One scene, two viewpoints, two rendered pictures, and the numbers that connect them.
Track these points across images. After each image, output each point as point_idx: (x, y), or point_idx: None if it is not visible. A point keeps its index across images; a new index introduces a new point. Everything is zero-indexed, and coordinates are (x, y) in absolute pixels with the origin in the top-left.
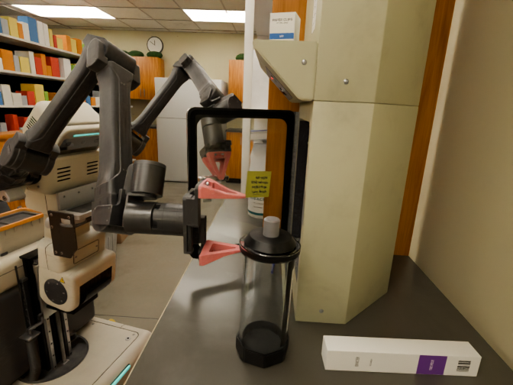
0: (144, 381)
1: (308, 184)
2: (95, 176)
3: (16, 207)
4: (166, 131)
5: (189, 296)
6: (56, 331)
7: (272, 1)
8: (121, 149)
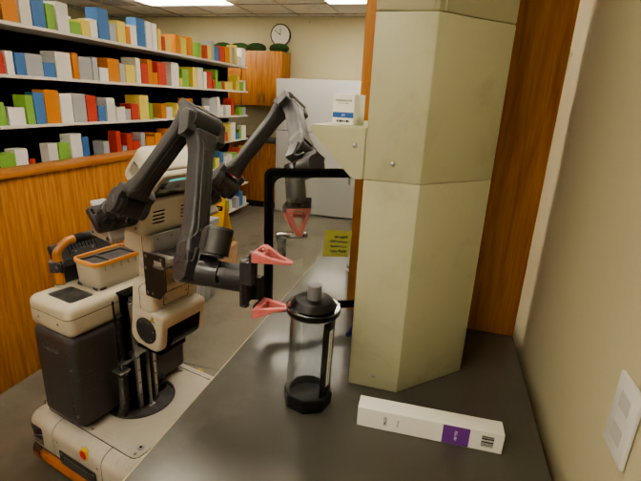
0: (203, 407)
1: (360, 254)
2: None
3: None
4: (287, 147)
5: (258, 347)
6: (145, 371)
7: (363, 53)
8: (200, 211)
